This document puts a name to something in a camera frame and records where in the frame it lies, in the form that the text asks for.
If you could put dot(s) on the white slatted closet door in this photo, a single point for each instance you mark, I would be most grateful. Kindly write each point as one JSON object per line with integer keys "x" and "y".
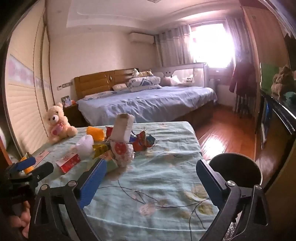
{"x": 23, "y": 104}

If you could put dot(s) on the red snack wrapper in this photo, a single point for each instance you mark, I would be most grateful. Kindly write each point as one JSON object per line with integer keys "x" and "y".
{"x": 109, "y": 132}

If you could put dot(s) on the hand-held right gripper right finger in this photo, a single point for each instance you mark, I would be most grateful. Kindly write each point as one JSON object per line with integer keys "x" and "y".
{"x": 209, "y": 183}

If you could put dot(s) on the wooden wardrobe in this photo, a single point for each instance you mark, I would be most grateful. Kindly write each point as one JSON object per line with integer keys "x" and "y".
{"x": 261, "y": 41}

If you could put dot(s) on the cream teddy bear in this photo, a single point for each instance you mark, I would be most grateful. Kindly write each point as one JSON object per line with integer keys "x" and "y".
{"x": 57, "y": 125}

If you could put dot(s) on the white crumpled snack packet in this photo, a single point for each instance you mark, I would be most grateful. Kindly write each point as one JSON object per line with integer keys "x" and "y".
{"x": 122, "y": 154}

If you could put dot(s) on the white plush toy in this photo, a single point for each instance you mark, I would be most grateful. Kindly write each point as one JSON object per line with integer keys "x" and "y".
{"x": 135, "y": 73}

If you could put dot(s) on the wooden nightstand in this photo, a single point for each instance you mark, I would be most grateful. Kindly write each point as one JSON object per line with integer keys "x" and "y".
{"x": 71, "y": 114}

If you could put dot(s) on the small white pillow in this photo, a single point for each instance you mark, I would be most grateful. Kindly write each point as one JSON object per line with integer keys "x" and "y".
{"x": 119, "y": 87}

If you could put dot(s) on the white air conditioner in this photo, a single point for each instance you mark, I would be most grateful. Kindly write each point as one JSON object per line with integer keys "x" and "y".
{"x": 141, "y": 38}

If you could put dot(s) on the brown plush toy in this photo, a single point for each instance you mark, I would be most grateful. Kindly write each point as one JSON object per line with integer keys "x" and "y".
{"x": 283, "y": 80}

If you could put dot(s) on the white foam fruit net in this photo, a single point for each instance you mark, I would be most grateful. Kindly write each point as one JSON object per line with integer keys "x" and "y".
{"x": 85, "y": 145}

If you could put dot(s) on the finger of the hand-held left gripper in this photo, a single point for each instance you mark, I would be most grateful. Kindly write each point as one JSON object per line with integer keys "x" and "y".
{"x": 42, "y": 170}
{"x": 27, "y": 162}

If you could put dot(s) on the person's left hand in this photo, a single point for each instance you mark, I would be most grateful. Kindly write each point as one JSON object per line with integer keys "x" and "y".
{"x": 24, "y": 215}

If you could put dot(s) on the white window cabinet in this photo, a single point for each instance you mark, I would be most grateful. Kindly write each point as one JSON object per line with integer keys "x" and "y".
{"x": 219, "y": 88}

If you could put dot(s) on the orange foam fruit net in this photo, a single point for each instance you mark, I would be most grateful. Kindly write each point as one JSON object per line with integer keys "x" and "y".
{"x": 95, "y": 134}

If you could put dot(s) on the clothes stand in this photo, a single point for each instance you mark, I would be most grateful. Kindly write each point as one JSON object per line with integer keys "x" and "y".
{"x": 244, "y": 104}

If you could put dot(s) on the blue white wrapper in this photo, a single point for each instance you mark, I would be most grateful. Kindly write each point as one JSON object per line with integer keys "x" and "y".
{"x": 151, "y": 140}

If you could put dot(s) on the white tall packet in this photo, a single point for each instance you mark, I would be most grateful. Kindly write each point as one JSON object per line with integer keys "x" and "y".
{"x": 122, "y": 128}

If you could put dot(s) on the round trash bin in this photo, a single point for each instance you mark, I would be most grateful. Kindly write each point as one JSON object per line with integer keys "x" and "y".
{"x": 235, "y": 168}

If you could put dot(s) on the bed with blue sheet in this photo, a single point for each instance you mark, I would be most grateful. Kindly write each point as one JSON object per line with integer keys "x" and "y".
{"x": 150, "y": 104}

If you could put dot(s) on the wooden headboard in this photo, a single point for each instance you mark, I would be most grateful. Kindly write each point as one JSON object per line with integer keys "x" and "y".
{"x": 97, "y": 82}

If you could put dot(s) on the pale green packet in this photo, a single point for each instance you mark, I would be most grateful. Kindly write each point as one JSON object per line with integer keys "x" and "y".
{"x": 112, "y": 164}

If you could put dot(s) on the flat blue pillow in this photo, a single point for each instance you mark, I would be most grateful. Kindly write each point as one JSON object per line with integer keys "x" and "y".
{"x": 99, "y": 95}

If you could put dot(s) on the yellow green wrapper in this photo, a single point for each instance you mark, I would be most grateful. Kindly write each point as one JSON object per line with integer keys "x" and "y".
{"x": 100, "y": 149}

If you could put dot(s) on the blue white patterned pillow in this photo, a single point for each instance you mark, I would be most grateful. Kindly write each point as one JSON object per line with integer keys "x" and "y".
{"x": 144, "y": 82}

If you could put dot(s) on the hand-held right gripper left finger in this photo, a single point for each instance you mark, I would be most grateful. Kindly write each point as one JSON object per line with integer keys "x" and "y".
{"x": 92, "y": 183}

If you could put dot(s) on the photo frame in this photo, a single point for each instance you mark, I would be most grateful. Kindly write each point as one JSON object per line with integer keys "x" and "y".
{"x": 65, "y": 101}

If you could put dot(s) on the grey patterned curtain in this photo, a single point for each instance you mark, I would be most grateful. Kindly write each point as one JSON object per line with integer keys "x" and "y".
{"x": 235, "y": 39}
{"x": 172, "y": 46}

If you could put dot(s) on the green box stack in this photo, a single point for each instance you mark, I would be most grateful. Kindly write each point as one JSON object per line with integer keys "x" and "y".
{"x": 269, "y": 74}

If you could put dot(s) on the pink paper strip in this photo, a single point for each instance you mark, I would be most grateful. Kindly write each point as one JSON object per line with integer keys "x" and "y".
{"x": 41, "y": 154}

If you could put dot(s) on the red snack box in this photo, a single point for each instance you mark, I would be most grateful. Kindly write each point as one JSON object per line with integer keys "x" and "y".
{"x": 69, "y": 162}

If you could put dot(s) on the grey bed guard rail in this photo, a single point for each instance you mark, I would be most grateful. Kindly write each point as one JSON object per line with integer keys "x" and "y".
{"x": 175, "y": 69}

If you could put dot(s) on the black glass cabinet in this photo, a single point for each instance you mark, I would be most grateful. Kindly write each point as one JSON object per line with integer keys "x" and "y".
{"x": 277, "y": 115}

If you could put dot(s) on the green cloth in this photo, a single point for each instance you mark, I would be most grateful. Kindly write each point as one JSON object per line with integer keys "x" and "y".
{"x": 291, "y": 96}

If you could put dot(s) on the dark red coat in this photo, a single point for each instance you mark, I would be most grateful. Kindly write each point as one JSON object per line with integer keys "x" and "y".
{"x": 242, "y": 76}

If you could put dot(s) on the small orange wrapper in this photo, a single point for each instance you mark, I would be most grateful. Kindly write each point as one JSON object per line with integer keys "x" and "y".
{"x": 29, "y": 171}

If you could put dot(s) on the orange snack wrapper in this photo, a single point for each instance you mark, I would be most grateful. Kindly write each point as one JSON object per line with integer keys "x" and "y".
{"x": 141, "y": 141}

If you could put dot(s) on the bright window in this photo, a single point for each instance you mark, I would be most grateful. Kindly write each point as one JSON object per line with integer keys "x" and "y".
{"x": 210, "y": 44}

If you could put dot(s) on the yellow plush toy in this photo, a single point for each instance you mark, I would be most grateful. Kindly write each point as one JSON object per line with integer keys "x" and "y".
{"x": 145, "y": 73}

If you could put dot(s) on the white printed plush pillow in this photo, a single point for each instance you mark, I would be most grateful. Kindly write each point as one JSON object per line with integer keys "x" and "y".
{"x": 188, "y": 80}

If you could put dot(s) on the green floral bedspread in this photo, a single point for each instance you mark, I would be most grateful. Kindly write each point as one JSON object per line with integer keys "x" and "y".
{"x": 150, "y": 176}

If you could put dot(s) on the pink plush toy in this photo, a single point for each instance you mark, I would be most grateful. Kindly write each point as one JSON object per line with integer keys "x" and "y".
{"x": 171, "y": 81}

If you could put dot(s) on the wall switch panel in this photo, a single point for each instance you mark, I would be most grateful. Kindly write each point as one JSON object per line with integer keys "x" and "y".
{"x": 64, "y": 85}

